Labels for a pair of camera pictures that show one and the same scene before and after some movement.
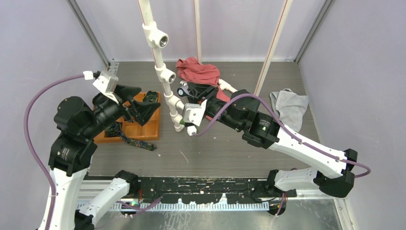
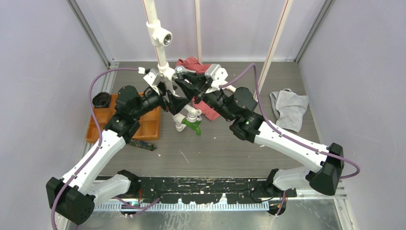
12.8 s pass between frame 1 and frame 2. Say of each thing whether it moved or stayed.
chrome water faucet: moved
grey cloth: stayed
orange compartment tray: stayed
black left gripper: moved
